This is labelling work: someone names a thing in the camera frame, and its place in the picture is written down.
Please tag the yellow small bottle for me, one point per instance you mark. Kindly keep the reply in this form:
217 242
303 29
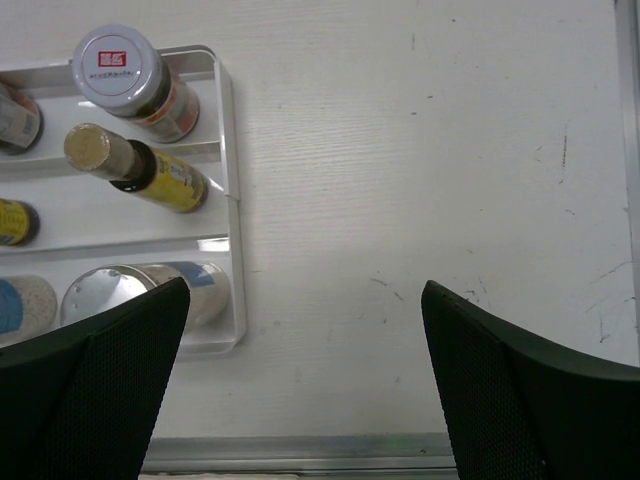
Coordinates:
20 223
135 168

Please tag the white divided tray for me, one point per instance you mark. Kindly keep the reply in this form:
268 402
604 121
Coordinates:
85 223

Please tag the right side aluminium rail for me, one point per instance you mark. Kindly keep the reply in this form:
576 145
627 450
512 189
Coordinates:
626 14

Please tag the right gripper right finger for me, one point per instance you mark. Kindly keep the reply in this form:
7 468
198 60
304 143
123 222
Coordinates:
519 406

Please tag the brown spice jar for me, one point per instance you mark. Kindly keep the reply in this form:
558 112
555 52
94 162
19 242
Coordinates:
116 68
21 121

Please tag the white silver-cap bottle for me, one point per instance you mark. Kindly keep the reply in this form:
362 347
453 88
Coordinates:
28 307
109 286

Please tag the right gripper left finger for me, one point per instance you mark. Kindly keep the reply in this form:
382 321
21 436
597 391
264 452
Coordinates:
81 402

